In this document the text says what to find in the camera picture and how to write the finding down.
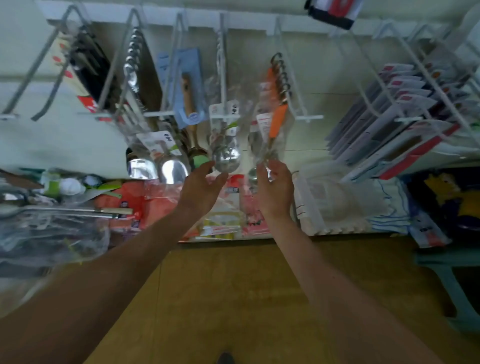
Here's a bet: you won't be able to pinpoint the teal plastic stool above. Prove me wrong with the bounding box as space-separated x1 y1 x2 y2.
412 247 480 335

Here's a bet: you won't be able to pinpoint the blue white cloth packet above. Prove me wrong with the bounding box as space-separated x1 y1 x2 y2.
367 176 451 249

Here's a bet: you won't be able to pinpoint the person's right forearm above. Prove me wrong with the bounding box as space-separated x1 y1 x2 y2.
270 213 447 364

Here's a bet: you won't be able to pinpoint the large steel strainer ladle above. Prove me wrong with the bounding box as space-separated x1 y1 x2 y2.
0 202 135 220

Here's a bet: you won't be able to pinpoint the person's left hand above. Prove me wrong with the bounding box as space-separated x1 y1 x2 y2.
176 161 230 222

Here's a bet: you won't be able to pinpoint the pink printed packets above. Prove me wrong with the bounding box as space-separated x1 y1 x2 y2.
240 187 273 237

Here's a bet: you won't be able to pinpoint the yellow purple packet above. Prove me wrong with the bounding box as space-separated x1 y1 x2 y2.
420 168 480 222

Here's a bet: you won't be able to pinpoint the person's left forearm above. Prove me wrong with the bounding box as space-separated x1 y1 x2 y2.
0 210 204 364

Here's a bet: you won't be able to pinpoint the red plastic wrapped packets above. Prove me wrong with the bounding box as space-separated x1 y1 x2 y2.
93 176 249 243

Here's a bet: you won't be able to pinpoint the hanging black tool packets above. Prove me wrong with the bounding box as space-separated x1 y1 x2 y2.
51 26 121 117

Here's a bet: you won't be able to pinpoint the person's right hand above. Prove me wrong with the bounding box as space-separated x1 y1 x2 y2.
255 159 296 224

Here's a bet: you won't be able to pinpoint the pile of plastic wrapped utensils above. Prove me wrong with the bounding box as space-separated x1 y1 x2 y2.
0 168 136 301

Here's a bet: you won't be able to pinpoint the yellow white printed packet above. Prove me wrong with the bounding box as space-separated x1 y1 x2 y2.
198 213 245 240

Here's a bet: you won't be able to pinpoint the hanging steel ladle packets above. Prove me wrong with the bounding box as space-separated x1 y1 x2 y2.
206 30 245 175

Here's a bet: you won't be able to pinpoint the row of hanging flat packets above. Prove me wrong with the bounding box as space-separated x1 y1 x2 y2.
303 0 366 31

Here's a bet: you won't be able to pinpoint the row of scissors packets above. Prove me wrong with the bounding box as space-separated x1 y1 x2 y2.
326 63 480 181

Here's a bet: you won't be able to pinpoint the white bag red label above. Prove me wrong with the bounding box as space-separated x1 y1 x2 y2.
442 3 480 61

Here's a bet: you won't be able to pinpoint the steel spatula with label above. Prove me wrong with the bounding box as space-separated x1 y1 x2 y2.
135 129 192 185

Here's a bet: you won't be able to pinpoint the blue card utensil packet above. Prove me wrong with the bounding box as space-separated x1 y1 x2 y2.
153 47 210 151

